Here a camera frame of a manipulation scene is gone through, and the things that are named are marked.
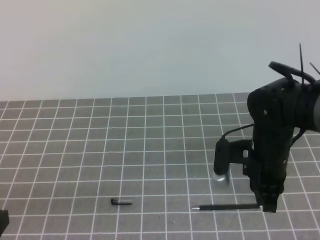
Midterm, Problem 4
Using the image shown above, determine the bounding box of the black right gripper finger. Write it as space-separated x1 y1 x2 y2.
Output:
262 193 279 213
252 189 263 207

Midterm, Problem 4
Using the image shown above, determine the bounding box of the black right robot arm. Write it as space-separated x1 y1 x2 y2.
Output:
247 78 320 213

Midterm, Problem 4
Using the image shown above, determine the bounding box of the black clear pen cap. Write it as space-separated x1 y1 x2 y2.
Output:
110 197 133 206

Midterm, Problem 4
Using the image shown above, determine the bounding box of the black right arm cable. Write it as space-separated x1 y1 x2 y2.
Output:
268 42 320 86

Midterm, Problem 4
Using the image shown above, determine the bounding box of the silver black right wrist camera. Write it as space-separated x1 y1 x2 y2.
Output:
211 137 230 188

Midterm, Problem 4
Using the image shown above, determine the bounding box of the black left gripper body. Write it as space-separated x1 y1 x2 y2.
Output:
0 209 10 233

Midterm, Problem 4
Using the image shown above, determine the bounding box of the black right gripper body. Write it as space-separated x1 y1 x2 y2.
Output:
247 78 304 198

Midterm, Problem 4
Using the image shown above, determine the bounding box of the black pen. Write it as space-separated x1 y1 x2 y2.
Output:
191 203 260 211

